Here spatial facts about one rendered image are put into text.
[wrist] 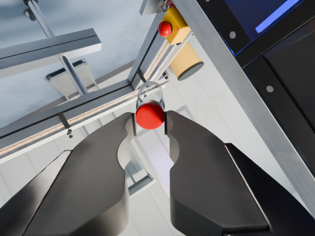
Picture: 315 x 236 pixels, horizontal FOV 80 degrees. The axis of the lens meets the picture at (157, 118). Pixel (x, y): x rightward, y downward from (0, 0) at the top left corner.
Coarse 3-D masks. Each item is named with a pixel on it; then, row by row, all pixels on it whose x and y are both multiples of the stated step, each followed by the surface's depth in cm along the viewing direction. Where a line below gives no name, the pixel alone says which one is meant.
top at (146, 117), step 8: (144, 104) 12; (152, 104) 12; (136, 112) 13; (144, 112) 13; (152, 112) 13; (160, 112) 13; (136, 120) 13; (144, 120) 13; (152, 120) 13; (160, 120) 13; (144, 128) 13; (152, 128) 13
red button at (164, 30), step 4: (160, 24) 52; (164, 24) 52; (168, 24) 52; (160, 28) 53; (164, 28) 52; (168, 28) 52; (160, 32) 53; (164, 32) 52; (168, 32) 53; (164, 36) 54
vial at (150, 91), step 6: (144, 84) 16; (150, 84) 15; (156, 84) 16; (144, 90) 15; (150, 90) 14; (156, 90) 15; (162, 90) 16; (138, 96) 14; (144, 96) 14; (150, 96) 13; (156, 96) 14; (162, 96) 14; (138, 102) 14; (144, 102) 13; (156, 102) 13; (162, 102) 14
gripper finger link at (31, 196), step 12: (60, 156) 8; (48, 168) 8; (60, 168) 7; (36, 180) 7; (48, 180) 7; (24, 192) 6; (36, 192) 6; (12, 204) 6; (24, 204) 6; (36, 204) 6; (0, 216) 6; (12, 216) 6; (24, 216) 6; (0, 228) 5; (12, 228) 5; (24, 228) 5
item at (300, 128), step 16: (208, 0) 42; (224, 16) 41; (224, 32) 42; (240, 32) 39; (240, 48) 41; (256, 64) 40; (256, 80) 42; (272, 80) 39; (272, 96) 40; (288, 96) 38; (288, 112) 39; (288, 128) 41; (304, 128) 38; (304, 144) 39
